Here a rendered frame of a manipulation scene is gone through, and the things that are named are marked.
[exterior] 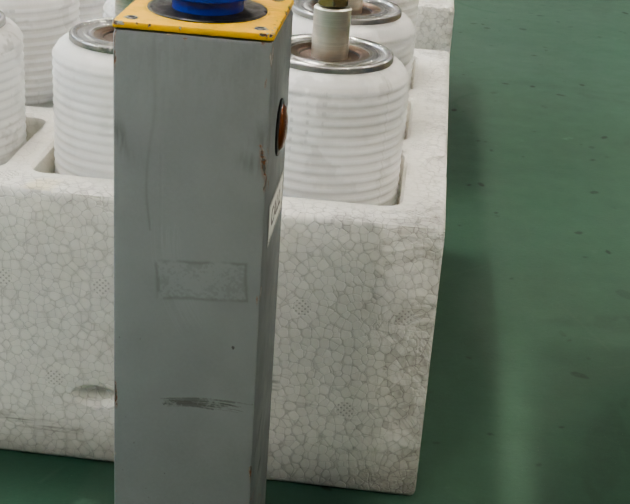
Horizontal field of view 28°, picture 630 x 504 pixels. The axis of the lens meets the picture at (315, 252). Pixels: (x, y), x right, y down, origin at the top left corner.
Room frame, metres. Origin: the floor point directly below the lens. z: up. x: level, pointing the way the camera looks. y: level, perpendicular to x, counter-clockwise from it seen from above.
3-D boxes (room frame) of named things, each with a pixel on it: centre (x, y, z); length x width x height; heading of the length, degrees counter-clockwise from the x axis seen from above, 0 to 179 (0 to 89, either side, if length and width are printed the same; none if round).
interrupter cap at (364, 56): (0.72, 0.00, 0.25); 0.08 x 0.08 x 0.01
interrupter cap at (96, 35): (0.73, 0.12, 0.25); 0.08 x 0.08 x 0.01
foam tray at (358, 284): (0.85, 0.11, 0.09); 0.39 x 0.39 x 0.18; 86
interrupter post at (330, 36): (0.72, 0.00, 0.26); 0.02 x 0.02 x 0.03
